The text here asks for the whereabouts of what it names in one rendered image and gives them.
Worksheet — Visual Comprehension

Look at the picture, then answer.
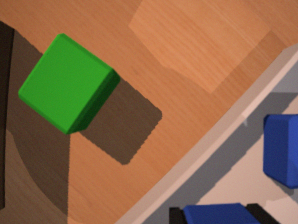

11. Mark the blue block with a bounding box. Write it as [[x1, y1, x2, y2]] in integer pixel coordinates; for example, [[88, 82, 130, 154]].
[[263, 114, 298, 189], [183, 203, 260, 224]]

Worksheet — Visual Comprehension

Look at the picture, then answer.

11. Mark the brown cardboard box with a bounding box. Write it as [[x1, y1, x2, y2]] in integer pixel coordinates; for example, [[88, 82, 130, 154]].
[[0, 21, 15, 210]]

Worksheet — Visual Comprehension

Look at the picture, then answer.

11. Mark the green block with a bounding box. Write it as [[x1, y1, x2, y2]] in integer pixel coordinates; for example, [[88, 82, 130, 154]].
[[18, 33, 121, 135]]

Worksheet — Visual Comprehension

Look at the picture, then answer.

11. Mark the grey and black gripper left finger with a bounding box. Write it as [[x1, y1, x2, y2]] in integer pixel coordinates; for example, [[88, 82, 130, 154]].
[[169, 207, 188, 224]]

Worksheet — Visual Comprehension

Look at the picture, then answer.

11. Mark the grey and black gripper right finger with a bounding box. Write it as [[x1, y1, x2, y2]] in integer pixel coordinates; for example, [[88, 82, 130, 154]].
[[244, 203, 280, 224]]

